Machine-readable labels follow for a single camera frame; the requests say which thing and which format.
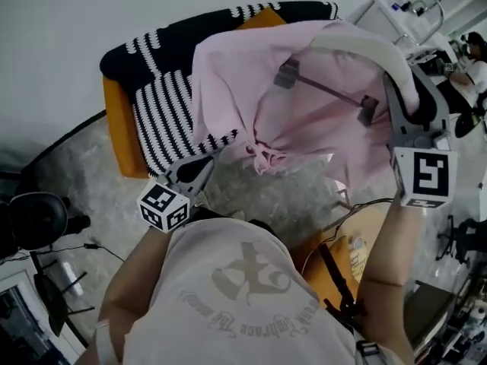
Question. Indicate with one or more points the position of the black metal stand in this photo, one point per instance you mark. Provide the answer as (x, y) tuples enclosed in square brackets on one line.
[(53, 299)]

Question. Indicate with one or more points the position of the black office chair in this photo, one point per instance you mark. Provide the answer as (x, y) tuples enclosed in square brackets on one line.
[(34, 219)]

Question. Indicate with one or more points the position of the black white knit blanket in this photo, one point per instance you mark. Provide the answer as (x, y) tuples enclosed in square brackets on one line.
[(163, 67)]

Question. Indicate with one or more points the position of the black tripod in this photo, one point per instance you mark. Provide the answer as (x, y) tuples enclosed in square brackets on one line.
[(338, 280)]

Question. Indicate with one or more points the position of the person's black shorts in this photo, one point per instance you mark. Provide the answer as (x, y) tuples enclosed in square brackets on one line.
[(232, 217)]

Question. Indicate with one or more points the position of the yellow note paper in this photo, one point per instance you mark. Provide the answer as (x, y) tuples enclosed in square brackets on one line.
[(359, 261)]

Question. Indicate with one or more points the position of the chrome metal rack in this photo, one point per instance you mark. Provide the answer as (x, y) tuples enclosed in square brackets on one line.
[(437, 10)]

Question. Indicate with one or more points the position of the white clothes hanger with clips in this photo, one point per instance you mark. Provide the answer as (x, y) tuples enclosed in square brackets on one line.
[(365, 46)]

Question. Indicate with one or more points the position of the pink garment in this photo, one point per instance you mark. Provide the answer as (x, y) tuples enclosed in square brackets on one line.
[(236, 89)]

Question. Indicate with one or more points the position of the person's left forearm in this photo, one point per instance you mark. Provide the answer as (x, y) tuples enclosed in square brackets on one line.
[(137, 264)]

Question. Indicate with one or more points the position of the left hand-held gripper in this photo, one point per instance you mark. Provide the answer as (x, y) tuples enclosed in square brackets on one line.
[(163, 207)]

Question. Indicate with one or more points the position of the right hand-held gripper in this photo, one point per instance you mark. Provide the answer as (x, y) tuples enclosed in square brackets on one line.
[(426, 173)]

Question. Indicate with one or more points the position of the round wooden side table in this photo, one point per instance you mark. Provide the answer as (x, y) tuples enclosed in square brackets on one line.
[(323, 268)]

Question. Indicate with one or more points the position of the person's right forearm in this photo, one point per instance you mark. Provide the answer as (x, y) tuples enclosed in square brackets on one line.
[(388, 242)]

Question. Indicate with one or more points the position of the dark screen monitor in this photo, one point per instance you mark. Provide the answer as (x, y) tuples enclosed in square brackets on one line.
[(26, 318)]

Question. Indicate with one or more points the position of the orange couch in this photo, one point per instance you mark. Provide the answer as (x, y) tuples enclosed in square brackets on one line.
[(119, 127)]

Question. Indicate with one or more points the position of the person's white printed t-shirt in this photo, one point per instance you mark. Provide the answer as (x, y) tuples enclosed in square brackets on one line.
[(236, 299)]

